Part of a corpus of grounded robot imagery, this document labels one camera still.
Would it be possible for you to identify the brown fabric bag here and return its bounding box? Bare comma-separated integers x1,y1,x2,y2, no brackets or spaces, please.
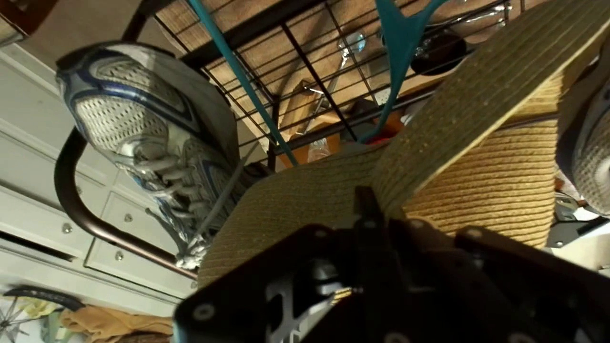
59,304,177,343

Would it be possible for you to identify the teal plastic hanger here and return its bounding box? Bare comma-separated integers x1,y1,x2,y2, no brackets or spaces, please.
183,0,450,169

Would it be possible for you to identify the woven straw hat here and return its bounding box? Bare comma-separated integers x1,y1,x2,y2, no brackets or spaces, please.
196,0,610,289

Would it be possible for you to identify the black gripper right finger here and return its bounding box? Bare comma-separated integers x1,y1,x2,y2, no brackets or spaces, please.
379,218,610,343

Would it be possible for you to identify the grey blue sneaker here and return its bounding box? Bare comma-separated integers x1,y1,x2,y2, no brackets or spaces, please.
557,75,610,218
55,43,269,273

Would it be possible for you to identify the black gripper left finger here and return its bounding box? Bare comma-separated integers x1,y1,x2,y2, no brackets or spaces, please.
174,186,383,343

